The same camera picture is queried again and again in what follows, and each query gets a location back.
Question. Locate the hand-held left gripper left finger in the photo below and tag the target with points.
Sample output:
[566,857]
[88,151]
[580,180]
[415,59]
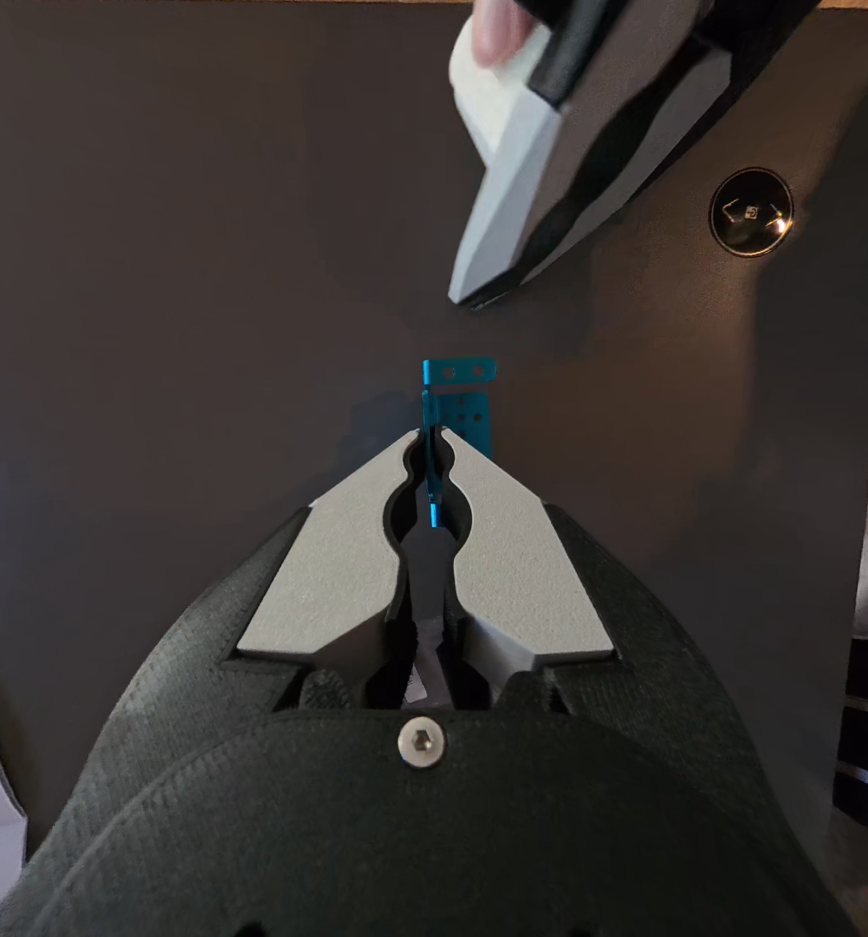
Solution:
[324,578]

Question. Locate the person's right hand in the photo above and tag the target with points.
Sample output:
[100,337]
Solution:
[499,29]

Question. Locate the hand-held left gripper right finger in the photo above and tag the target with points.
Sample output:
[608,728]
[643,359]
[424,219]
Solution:
[536,578]

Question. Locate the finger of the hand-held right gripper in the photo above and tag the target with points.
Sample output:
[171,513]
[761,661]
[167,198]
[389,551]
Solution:
[668,110]
[609,88]

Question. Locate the blue metal bracket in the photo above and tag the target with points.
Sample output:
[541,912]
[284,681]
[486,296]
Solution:
[470,417]

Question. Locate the round black desk disc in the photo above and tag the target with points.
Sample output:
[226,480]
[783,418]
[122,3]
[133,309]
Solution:
[752,212]

